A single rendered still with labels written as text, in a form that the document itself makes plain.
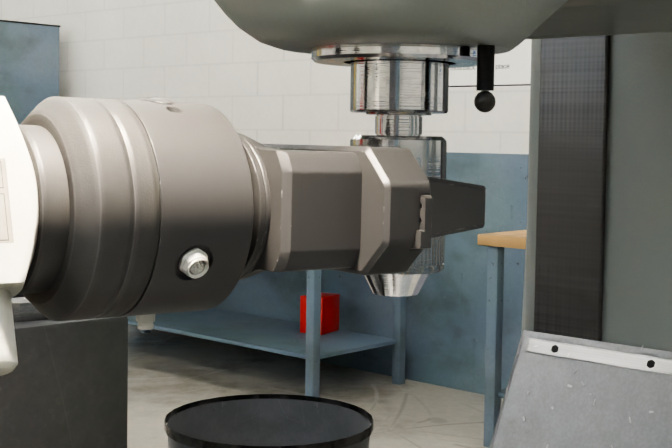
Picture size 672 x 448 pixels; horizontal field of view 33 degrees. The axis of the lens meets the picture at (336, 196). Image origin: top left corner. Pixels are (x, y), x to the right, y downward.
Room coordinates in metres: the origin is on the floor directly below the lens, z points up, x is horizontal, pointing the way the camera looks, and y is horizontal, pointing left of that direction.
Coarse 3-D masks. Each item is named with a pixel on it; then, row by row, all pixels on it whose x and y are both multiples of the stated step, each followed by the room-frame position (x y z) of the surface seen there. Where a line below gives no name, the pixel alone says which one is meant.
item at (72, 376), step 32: (32, 320) 0.77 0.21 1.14; (96, 320) 0.79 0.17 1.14; (32, 352) 0.75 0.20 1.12; (64, 352) 0.77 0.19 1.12; (96, 352) 0.79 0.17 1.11; (0, 384) 0.73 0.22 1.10; (32, 384) 0.75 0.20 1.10; (64, 384) 0.77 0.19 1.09; (96, 384) 0.79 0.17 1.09; (0, 416) 0.73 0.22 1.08; (32, 416) 0.75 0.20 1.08; (64, 416) 0.77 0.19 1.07; (96, 416) 0.79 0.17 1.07
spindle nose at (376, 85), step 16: (352, 64) 0.54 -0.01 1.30; (368, 64) 0.53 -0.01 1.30; (384, 64) 0.52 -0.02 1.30; (400, 64) 0.52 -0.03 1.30; (416, 64) 0.52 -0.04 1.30; (432, 64) 0.53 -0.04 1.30; (448, 64) 0.54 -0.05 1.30; (352, 80) 0.54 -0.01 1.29; (368, 80) 0.53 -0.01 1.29; (384, 80) 0.52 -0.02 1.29; (400, 80) 0.52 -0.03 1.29; (416, 80) 0.52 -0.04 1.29; (432, 80) 0.53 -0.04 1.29; (448, 80) 0.54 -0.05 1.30; (352, 96) 0.54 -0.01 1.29; (368, 96) 0.53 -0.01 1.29; (384, 96) 0.52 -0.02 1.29; (400, 96) 0.52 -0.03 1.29; (416, 96) 0.52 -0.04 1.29; (432, 96) 0.53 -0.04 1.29; (448, 96) 0.54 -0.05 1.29; (416, 112) 0.53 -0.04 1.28; (432, 112) 0.53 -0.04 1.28
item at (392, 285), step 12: (372, 276) 0.53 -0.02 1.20; (384, 276) 0.53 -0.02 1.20; (396, 276) 0.53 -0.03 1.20; (408, 276) 0.53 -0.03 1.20; (420, 276) 0.53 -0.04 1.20; (372, 288) 0.54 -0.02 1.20; (384, 288) 0.53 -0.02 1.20; (396, 288) 0.53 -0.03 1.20; (408, 288) 0.53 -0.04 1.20; (420, 288) 0.54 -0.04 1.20
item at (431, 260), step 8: (416, 160) 0.52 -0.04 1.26; (424, 160) 0.52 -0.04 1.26; (432, 160) 0.53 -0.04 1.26; (440, 160) 0.53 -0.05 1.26; (424, 168) 0.52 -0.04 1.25; (432, 168) 0.53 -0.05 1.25; (440, 168) 0.53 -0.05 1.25; (432, 176) 0.53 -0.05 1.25; (440, 176) 0.53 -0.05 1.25; (432, 240) 0.53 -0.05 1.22; (440, 240) 0.53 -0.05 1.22; (432, 248) 0.53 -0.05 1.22; (440, 248) 0.53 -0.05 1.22; (424, 256) 0.53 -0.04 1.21; (432, 256) 0.53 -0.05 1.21; (440, 256) 0.53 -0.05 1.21; (416, 264) 0.52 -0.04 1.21; (424, 264) 0.53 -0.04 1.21; (432, 264) 0.53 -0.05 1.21; (440, 264) 0.54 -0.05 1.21; (408, 272) 0.52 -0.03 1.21; (416, 272) 0.52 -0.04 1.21; (424, 272) 0.52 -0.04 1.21; (432, 272) 0.53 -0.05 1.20
